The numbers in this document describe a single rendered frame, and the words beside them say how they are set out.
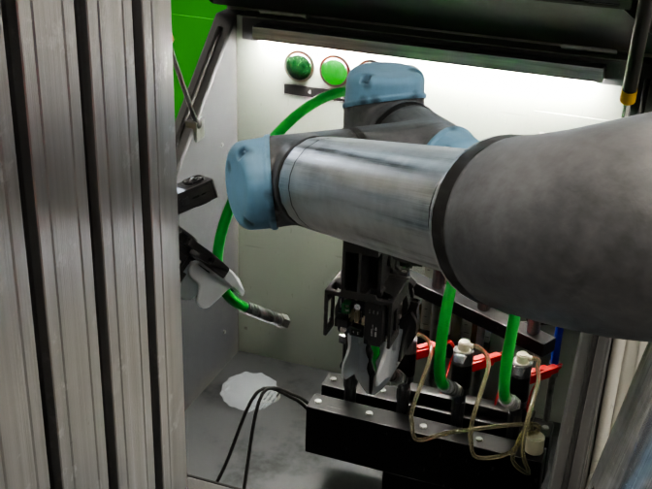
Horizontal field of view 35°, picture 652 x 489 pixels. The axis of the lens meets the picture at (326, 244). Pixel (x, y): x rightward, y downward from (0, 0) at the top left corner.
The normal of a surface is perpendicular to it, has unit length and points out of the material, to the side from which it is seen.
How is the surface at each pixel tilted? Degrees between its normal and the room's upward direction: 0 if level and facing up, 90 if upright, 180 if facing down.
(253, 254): 90
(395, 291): 0
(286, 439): 0
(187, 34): 90
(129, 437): 90
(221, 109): 90
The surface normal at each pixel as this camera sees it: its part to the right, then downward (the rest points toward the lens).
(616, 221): -0.41, -0.04
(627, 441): -0.96, 0.05
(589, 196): -0.49, -0.22
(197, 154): 0.93, 0.18
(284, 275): -0.35, 0.39
